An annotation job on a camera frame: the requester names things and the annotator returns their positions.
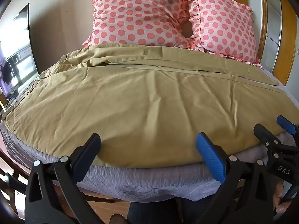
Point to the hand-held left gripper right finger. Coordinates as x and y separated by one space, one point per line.
210 156

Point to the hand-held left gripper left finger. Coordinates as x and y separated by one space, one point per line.
87 159

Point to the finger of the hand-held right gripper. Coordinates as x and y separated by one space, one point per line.
265 135
286 124

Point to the olive green bed sheet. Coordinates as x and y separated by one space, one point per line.
149 112

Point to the person's right hand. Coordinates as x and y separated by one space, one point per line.
283 207

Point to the bed with grey sheet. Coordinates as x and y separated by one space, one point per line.
140 183

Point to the person's leg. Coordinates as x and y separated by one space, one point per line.
168 211

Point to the wooden wardrobe with grey panels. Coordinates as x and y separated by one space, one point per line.
282 35

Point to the small pink polka dot pillow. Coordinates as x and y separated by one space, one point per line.
224 25

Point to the wooden headboard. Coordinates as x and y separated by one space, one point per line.
255 9

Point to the large pink polka dot pillow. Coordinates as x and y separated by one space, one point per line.
137 16

